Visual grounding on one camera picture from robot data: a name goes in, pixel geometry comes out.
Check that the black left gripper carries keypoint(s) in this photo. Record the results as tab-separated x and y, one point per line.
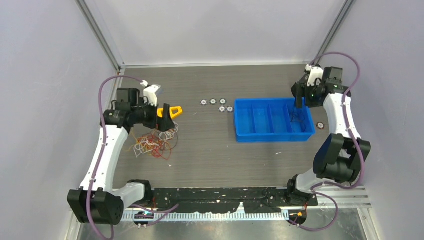
166	123

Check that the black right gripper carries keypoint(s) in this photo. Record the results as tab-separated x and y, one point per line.
303	90

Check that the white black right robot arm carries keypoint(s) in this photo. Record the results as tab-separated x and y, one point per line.
341	158

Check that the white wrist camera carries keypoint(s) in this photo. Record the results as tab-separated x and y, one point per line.
314	75
150	93

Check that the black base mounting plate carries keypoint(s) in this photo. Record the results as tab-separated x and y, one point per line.
223	200

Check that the blue plastic divided tray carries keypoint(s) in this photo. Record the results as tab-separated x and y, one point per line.
271	120

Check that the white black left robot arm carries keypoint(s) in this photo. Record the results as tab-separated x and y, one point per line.
95	198

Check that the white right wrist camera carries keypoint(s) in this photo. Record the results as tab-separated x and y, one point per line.
314	75

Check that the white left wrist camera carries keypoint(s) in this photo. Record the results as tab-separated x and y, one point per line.
150	93

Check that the yellow plastic tool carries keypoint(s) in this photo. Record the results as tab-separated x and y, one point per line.
174	111

